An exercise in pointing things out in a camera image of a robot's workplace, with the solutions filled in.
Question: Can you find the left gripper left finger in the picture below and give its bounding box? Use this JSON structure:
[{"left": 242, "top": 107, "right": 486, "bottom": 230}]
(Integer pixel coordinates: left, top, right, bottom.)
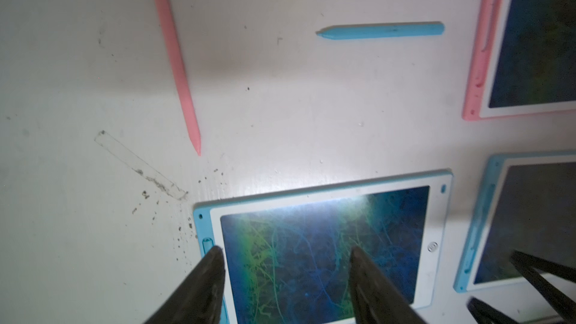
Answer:
[{"left": 146, "top": 246, "right": 226, "bottom": 324}]

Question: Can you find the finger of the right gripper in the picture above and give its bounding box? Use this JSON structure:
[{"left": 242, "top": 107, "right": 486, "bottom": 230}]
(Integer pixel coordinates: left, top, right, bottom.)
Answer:
[
  {"left": 509, "top": 250, "right": 575, "bottom": 323},
  {"left": 466, "top": 297, "right": 518, "bottom": 324}
]

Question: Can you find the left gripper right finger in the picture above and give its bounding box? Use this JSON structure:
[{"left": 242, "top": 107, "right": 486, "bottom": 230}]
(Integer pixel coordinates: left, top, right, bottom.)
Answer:
[{"left": 349, "top": 247, "right": 424, "bottom": 324}]

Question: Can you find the pink stylus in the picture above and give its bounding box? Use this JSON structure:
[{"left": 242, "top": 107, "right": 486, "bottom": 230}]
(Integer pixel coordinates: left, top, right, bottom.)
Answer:
[{"left": 154, "top": 0, "right": 202, "bottom": 156}]

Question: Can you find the right blue writing tablet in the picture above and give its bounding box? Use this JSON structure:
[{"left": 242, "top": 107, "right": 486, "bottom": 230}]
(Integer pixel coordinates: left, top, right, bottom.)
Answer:
[{"left": 454, "top": 151, "right": 575, "bottom": 293}]

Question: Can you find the blue writing tablet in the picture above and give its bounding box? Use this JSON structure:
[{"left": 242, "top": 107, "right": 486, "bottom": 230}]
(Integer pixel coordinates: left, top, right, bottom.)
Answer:
[
  {"left": 193, "top": 170, "right": 453, "bottom": 323},
  {"left": 454, "top": 151, "right": 575, "bottom": 293}
]

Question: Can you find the left blue writing tablet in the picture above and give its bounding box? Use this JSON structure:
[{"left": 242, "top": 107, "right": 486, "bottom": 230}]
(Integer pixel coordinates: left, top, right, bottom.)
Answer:
[{"left": 193, "top": 170, "right": 453, "bottom": 323}]

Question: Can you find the pink writing tablet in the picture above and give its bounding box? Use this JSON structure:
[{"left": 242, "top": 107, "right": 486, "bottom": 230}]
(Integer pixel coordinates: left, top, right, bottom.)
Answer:
[{"left": 462, "top": 0, "right": 575, "bottom": 121}]

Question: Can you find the right blue stylus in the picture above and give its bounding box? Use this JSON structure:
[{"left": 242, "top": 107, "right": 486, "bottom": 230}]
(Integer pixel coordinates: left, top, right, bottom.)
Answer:
[{"left": 316, "top": 22, "right": 445, "bottom": 41}]

